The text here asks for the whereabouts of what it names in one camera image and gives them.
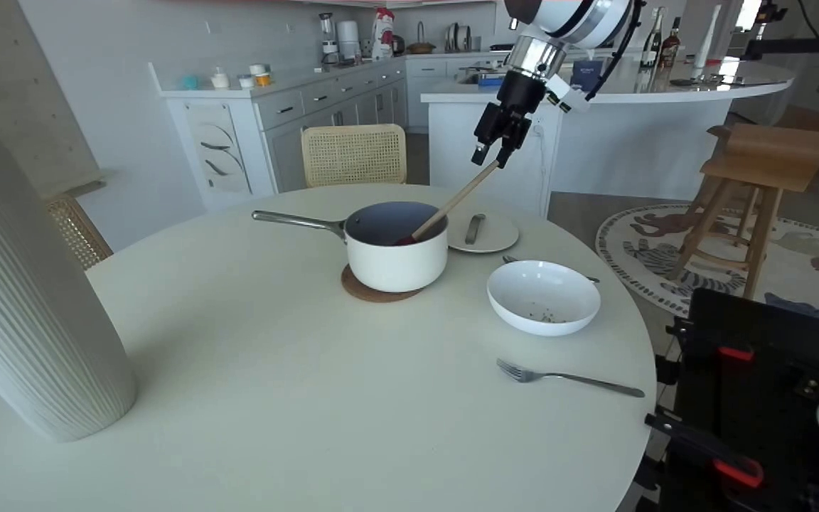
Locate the white bowl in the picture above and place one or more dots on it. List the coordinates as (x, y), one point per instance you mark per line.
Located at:
(542, 297)

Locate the wooden spoon red head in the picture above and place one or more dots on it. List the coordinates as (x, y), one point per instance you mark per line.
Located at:
(457, 200)

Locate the wooden bar stool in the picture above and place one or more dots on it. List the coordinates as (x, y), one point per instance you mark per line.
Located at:
(764, 159)

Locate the silver fork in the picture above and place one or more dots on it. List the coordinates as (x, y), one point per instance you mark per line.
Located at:
(531, 375)

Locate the white kitchen cabinet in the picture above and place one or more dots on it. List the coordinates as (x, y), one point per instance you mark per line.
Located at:
(245, 142)

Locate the round cork trivet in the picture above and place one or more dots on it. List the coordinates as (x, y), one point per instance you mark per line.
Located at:
(369, 293)

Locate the white pot with handle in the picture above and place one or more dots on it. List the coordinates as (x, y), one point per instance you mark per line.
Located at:
(385, 243)

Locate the white ribbed vase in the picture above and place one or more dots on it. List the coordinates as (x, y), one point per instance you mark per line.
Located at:
(62, 361)

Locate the beige woven chair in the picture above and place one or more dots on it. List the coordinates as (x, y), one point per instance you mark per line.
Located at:
(339, 155)

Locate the black perforated mounting board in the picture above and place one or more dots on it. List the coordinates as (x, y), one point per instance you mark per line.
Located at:
(743, 429)

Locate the cane back chair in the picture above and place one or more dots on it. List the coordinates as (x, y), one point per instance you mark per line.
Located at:
(79, 230)

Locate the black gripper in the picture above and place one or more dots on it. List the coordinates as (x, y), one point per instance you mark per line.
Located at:
(508, 118)

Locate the patterned round rug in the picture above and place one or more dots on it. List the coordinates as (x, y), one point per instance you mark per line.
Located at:
(645, 247)

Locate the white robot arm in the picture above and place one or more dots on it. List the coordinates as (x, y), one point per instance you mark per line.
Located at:
(548, 28)

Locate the white kitchen island counter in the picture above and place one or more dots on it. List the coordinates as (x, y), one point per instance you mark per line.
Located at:
(645, 136)

